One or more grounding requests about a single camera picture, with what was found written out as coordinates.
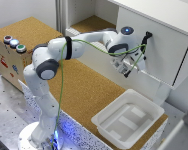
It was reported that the green cable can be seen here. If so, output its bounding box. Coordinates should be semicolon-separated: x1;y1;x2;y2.
50;37;148;150

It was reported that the black door handle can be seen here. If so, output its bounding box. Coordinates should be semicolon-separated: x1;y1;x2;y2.
139;30;154;54

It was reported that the green button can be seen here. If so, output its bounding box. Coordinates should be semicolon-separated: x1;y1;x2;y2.
15;43;27;54

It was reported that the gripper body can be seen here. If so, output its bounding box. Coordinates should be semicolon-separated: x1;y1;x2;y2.
109;53;146;79

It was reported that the red button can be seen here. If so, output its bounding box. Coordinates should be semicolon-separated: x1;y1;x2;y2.
3;34;14;45

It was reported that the white plastic box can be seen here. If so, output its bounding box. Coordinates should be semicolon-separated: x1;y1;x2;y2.
90;88;166;150

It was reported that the white sliding door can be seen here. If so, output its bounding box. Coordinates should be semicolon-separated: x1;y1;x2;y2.
115;6;188;90

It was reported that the blue button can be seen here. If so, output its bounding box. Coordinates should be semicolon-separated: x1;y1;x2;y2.
9;38;21;50

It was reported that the white cabinet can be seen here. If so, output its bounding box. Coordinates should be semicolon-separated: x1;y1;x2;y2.
62;0;188;108

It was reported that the wooden drawer box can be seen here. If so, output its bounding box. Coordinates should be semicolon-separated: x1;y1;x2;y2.
0;16;64;93

